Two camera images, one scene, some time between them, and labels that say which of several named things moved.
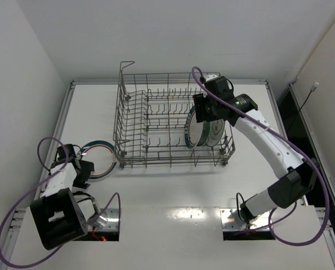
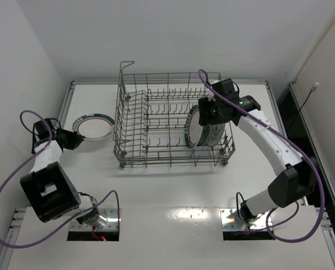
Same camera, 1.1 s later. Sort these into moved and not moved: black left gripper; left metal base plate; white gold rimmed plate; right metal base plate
Moved: black left gripper
Not moved: white gold rimmed plate; right metal base plate; left metal base plate
